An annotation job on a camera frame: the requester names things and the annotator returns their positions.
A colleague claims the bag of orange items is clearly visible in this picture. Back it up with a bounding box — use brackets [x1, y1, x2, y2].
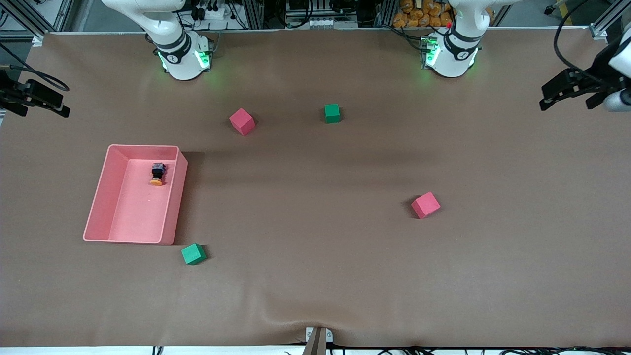
[393, 0, 454, 29]

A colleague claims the metal table clamp bracket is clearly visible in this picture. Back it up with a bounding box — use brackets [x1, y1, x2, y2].
[305, 327, 334, 355]

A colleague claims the pink foam cube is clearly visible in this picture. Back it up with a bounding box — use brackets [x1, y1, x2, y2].
[229, 108, 256, 136]
[411, 192, 441, 219]

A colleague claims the pink plastic bin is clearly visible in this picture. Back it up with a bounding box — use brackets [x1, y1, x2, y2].
[83, 144, 188, 245]

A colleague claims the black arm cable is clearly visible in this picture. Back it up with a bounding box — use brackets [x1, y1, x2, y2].
[553, 0, 599, 82]
[0, 43, 70, 92]

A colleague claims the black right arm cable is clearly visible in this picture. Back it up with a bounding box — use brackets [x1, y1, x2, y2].
[0, 43, 70, 92]

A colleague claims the white power strip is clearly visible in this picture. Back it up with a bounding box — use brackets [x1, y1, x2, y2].
[195, 5, 232, 20]

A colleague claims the brown table cover mat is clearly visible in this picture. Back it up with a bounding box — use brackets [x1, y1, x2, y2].
[0, 27, 631, 348]

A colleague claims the aluminium frame profile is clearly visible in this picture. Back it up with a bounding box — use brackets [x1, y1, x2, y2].
[589, 0, 624, 40]
[0, 0, 74, 41]

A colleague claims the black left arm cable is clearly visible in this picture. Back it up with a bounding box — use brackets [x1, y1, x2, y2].
[553, 0, 599, 82]

